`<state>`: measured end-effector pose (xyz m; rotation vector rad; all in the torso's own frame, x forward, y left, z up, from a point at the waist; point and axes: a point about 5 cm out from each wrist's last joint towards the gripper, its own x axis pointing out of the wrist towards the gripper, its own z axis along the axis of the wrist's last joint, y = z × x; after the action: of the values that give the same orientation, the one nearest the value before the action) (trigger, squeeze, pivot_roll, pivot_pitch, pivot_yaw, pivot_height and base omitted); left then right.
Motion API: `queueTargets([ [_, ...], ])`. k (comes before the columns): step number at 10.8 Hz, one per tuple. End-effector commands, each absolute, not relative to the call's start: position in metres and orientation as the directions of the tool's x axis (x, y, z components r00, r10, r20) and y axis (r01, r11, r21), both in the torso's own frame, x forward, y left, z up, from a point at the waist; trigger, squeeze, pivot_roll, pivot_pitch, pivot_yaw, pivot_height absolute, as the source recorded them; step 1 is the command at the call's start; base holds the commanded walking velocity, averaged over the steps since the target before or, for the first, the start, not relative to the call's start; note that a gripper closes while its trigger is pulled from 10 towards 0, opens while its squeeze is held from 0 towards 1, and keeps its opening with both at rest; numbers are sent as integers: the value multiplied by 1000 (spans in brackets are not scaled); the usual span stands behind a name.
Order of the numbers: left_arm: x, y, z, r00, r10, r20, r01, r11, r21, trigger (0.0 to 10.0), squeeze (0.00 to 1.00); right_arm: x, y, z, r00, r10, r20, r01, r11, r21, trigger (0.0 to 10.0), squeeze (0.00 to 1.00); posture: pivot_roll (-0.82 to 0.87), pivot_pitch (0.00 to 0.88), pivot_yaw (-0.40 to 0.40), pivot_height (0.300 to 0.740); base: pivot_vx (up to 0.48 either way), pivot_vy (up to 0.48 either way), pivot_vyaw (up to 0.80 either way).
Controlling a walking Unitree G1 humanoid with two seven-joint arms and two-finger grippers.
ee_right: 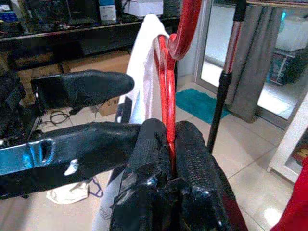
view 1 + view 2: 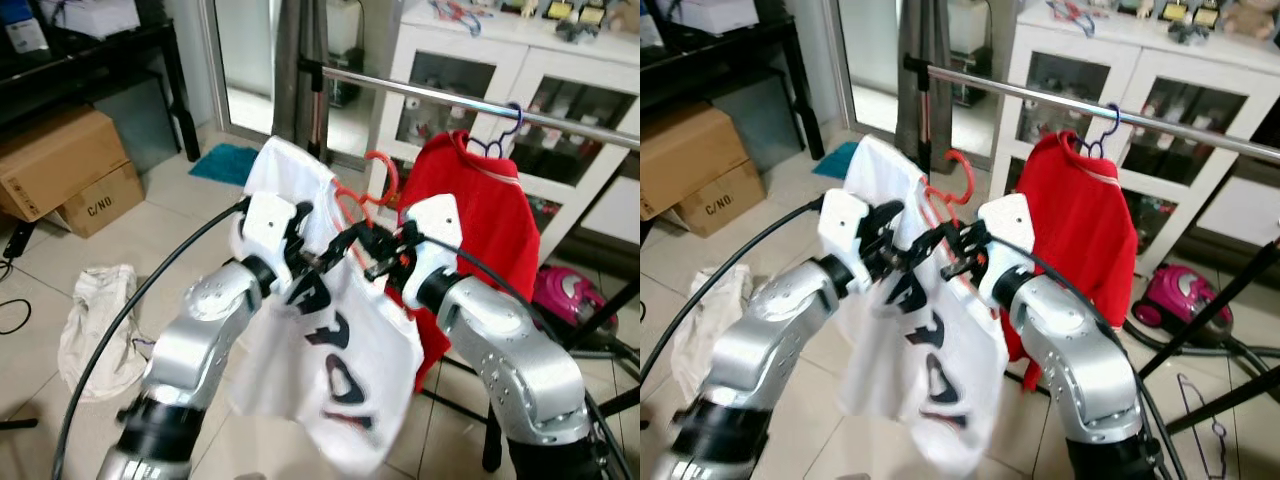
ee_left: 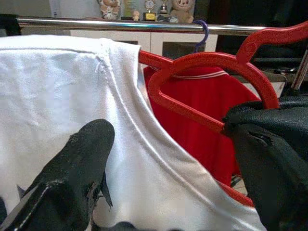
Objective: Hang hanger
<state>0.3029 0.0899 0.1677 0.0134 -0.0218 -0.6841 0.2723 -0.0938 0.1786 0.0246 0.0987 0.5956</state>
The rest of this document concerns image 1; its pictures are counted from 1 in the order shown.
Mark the white glass door cabinet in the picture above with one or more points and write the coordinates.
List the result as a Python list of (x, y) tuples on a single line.
[(288, 134)]

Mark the grey curtain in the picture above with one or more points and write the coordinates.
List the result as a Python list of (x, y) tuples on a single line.
[(255, 72)]

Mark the teal floor mat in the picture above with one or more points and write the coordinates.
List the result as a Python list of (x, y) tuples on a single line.
[(195, 103)]

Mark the blue clothes hanger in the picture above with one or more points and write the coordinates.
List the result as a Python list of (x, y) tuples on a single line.
[(97, 192)]

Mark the white cloth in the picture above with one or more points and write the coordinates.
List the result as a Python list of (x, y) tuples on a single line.
[(69, 193)]

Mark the red polo shirt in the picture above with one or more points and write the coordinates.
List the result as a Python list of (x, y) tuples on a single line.
[(296, 204)]

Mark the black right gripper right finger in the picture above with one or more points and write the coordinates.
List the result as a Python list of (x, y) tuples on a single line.
[(197, 163)]

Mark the blue and white box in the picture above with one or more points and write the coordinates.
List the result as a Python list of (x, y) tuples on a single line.
[(107, 12)]

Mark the black metal clothes rack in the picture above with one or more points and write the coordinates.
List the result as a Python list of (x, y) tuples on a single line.
[(220, 101)]

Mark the white shirt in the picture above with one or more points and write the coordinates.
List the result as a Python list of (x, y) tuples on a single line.
[(142, 72)]

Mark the black metal shelf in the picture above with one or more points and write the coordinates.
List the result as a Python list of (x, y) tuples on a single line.
[(72, 38)]

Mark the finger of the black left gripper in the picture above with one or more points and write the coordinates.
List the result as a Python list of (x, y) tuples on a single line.
[(96, 86), (91, 149)]

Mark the brown cardboard box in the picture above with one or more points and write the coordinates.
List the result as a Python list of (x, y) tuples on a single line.
[(108, 62)]

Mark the red plastic clothes hanger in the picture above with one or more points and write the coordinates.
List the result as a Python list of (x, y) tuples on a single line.
[(170, 96)]

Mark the white framed glass door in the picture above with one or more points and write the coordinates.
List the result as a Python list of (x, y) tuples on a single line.
[(214, 36)]

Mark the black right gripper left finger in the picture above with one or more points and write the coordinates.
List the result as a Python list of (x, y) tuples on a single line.
[(149, 156)]

